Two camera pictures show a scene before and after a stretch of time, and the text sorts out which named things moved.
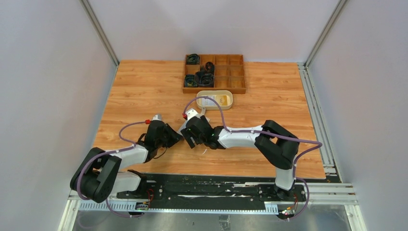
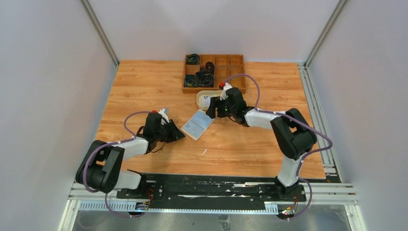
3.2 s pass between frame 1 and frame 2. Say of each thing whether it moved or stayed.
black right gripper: moved
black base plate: stayed
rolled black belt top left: stayed
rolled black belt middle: stayed
